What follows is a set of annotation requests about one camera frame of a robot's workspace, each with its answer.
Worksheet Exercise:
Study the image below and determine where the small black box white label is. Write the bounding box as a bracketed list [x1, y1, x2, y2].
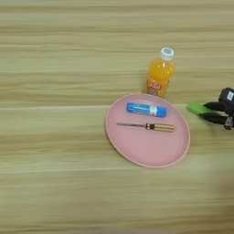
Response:
[218, 87, 234, 108]

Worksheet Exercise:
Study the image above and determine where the green flat stick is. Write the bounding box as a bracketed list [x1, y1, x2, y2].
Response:
[186, 101, 212, 117]

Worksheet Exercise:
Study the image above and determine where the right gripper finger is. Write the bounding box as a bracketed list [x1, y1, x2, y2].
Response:
[203, 101, 229, 112]
[199, 112, 229, 125]

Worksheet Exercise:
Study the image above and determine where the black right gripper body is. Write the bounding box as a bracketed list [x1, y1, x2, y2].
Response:
[223, 103, 234, 132]

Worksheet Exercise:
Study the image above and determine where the orange juice bottle white cap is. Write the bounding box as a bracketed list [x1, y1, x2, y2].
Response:
[143, 47, 176, 99]

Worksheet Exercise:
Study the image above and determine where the blue glue stick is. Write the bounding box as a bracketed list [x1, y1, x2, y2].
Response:
[125, 101, 168, 119]

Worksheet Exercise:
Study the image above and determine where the screwdriver with amber striped handle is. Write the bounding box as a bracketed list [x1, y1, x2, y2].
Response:
[116, 122, 176, 133]

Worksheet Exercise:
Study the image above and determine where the round pink plate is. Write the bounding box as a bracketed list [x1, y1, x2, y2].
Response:
[104, 92, 192, 169]

